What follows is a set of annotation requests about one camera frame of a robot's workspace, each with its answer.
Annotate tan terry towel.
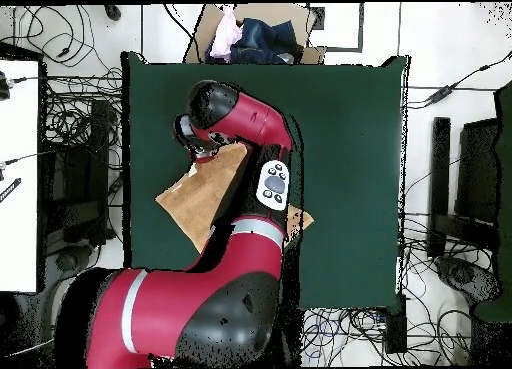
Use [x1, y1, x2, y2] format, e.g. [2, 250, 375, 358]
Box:
[154, 141, 315, 255]

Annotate black flat panel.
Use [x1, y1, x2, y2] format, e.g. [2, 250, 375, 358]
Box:
[454, 117, 503, 226]

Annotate pink garment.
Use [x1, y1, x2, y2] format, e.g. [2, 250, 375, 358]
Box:
[209, 6, 244, 60]

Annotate blue jeans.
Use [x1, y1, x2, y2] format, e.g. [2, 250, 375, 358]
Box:
[205, 17, 305, 65]

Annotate black equipment stand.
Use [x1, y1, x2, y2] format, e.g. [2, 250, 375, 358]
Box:
[41, 98, 112, 248]

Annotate dark green table cloth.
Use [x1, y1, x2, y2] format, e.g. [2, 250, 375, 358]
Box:
[121, 50, 411, 312]

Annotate brown cardboard box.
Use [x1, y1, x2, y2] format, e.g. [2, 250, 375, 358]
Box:
[183, 2, 327, 65]

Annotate grey chair base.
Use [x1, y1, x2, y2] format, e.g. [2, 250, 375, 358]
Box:
[39, 243, 101, 290]

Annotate black label strip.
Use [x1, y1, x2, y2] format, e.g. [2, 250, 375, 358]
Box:
[0, 177, 22, 204]

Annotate white desk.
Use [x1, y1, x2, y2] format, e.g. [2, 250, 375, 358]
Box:
[0, 58, 41, 294]

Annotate black gadget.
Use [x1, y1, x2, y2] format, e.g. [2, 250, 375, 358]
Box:
[0, 70, 12, 102]

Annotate black upright bar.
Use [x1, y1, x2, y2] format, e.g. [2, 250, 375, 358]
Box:
[426, 116, 452, 260]

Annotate black box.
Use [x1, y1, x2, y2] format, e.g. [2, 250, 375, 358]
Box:
[384, 295, 409, 355]

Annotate black chair base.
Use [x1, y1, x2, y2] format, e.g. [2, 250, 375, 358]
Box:
[434, 255, 503, 306]

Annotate dark green draped cloth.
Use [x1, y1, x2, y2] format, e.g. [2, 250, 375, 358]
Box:
[473, 79, 512, 324]

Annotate black cable tangle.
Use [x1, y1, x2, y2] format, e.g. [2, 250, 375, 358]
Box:
[0, 4, 123, 80]

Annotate black cable with adapter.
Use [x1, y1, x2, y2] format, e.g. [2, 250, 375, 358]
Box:
[407, 50, 512, 110]

